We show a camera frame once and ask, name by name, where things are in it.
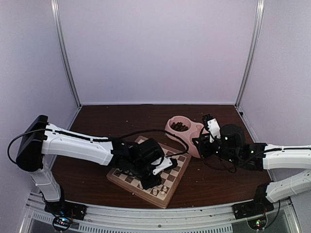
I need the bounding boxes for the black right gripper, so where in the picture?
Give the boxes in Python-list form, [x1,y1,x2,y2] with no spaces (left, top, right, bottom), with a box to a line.
[192,133,238,165]

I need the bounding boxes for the pink double bowl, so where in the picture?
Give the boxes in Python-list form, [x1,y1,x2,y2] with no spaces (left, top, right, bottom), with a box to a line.
[165,116,204,158]

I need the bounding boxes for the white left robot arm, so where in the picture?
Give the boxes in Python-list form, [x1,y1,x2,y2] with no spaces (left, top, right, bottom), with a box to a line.
[16,115,172,216]

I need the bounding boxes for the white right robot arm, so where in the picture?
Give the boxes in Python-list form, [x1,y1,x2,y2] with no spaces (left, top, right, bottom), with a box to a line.
[191,124,311,215]

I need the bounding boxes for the wooden chess board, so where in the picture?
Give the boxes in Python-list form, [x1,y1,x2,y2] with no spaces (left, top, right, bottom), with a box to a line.
[106,135,192,210]

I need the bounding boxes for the dark chess pieces pile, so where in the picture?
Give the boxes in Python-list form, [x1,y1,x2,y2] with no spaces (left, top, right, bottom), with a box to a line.
[171,122,189,132]

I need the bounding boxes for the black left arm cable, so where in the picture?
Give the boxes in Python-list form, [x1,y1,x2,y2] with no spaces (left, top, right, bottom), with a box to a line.
[7,129,190,168]

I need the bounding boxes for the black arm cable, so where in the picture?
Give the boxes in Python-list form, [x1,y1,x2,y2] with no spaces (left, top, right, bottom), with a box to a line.
[7,129,190,168]
[198,133,265,173]

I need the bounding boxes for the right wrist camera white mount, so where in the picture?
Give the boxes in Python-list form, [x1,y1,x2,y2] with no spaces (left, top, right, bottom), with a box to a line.
[202,114,221,143]

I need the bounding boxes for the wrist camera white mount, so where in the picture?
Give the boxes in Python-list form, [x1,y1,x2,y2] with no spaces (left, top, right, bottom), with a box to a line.
[202,114,221,143]
[151,157,178,175]

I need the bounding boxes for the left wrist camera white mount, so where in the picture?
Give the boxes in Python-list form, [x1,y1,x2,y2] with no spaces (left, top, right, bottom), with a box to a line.
[151,157,178,175]

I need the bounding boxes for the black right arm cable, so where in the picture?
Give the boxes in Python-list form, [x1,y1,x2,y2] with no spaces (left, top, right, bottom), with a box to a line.
[198,133,265,173]

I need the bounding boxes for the front aluminium rail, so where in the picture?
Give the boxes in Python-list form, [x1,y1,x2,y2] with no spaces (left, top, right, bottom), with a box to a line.
[17,193,302,233]

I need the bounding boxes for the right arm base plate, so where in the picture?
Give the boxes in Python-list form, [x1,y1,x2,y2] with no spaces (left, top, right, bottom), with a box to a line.
[232,200,274,219]

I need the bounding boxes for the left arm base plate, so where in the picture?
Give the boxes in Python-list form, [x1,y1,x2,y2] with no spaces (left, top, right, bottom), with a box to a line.
[44,201,87,220]

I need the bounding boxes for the right aluminium frame post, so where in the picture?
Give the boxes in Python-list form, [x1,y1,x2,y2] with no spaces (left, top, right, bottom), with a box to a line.
[235,0,264,109]

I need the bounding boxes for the aluminium frame post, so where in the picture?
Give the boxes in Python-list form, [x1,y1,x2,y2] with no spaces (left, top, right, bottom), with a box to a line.
[51,0,82,109]
[235,0,264,109]

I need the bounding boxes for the left aluminium frame post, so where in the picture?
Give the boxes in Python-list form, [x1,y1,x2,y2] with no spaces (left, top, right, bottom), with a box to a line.
[51,0,82,109]

